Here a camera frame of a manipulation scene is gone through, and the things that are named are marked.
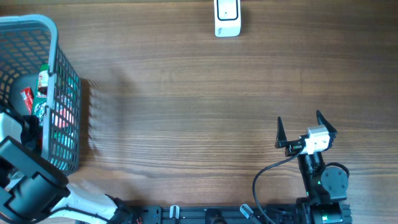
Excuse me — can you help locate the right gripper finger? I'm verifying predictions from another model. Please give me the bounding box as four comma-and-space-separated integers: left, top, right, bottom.
316, 110, 338, 146
275, 116, 288, 148

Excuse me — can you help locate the green snack bag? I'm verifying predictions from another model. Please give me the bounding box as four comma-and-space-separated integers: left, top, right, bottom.
32, 79, 47, 127

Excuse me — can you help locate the small jar green lid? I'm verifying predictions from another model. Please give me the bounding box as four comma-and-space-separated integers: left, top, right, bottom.
37, 64, 49, 95

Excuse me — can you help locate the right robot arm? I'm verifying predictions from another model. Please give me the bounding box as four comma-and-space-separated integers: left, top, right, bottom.
275, 111, 353, 224

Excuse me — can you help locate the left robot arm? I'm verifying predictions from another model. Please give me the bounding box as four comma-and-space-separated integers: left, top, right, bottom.
1, 108, 137, 223

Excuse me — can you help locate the white barcode scanner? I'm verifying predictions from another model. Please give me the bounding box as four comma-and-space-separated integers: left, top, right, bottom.
213, 0, 241, 37

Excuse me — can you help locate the grey plastic shopping basket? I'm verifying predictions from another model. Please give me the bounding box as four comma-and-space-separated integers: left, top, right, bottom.
1, 14, 82, 175

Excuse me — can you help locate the red snack sachet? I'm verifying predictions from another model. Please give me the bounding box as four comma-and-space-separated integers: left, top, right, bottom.
20, 86, 34, 114

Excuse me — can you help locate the black right camera cable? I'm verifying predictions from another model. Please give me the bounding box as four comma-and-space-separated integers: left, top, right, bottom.
252, 146, 307, 224

